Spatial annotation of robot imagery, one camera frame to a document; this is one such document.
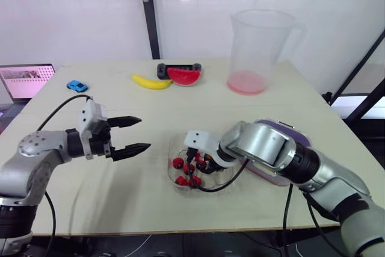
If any black cable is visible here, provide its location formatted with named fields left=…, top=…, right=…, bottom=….
left=36, top=94, right=94, bottom=237
left=185, top=147, right=347, bottom=257

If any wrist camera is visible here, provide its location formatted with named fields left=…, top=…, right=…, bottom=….
left=183, top=129, right=239, bottom=168
left=77, top=99, right=109, bottom=161

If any clear plastic measuring jug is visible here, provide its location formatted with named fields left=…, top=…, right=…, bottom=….
left=226, top=9, right=308, bottom=96

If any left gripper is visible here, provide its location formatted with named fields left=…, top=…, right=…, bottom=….
left=89, top=116, right=152, bottom=163

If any open laptop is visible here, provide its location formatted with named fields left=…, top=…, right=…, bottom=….
left=0, top=64, right=57, bottom=104

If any yellow toy banana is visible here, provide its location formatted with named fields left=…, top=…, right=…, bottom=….
left=132, top=73, right=174, bottom=91

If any clear plastic bowl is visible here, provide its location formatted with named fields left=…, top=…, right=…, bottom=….
left=166, top=131, right=242, bottom=198

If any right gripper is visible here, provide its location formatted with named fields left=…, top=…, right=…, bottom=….
left=203, top=154, right=226, bottom=175

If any black handheld game console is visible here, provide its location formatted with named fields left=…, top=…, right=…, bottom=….
left=156, top=62, right=203, bottom=79

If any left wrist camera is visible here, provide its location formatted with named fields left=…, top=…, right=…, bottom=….
left=77, top=99, right=109, bottom=161

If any red toy watermelon slice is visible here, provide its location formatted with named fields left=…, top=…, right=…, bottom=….
left=167, top=67, right=201, bottom=87

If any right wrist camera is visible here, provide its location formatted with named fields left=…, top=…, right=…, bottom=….
left=183, top=129, right=239, bottom=168

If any blue toy car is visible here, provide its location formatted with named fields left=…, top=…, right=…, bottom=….
left=66, top=79, right=89, bottom=93

